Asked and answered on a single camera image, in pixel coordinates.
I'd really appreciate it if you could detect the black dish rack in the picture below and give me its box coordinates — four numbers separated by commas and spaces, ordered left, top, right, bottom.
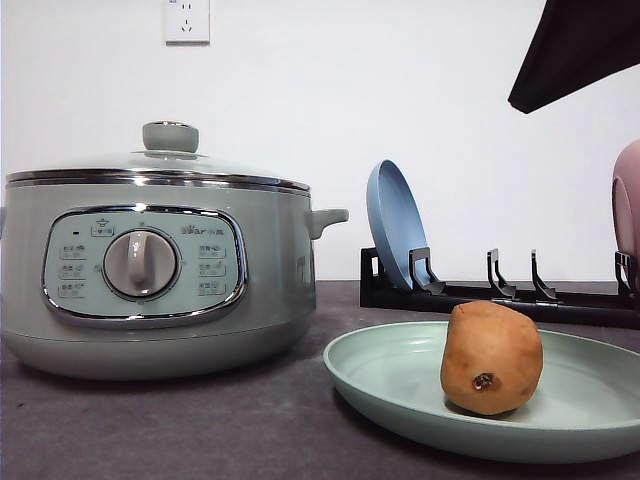
360, 247, 640, 327

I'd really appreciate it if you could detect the grey table mat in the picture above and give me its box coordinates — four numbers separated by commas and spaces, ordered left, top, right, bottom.
0, 280, 640, 480

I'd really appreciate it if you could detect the white wall socket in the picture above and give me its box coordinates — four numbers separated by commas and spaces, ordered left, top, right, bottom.
165, 0, 211, 47

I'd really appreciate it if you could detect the blue plate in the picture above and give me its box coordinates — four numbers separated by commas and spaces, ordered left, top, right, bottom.
366, 160, 430, 289

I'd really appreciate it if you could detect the pink plate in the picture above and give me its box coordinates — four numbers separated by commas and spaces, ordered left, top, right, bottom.
611, 139, 640, 293

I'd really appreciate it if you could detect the green electric steamer pot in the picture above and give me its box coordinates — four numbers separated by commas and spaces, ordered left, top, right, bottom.
3, 178, 350, 381

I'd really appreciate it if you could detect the brown potato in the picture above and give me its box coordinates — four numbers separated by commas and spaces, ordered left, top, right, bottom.
440, 300, 543, 414

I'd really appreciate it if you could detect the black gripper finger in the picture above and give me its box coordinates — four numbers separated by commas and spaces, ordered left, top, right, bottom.
508, 0, 640, 114

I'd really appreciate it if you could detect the green plate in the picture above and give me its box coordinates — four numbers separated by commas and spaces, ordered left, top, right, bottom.
322, 321, 640, 463

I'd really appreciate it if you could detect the glass steamer lid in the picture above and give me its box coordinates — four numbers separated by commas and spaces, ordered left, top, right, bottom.
8, 121, 311, 193

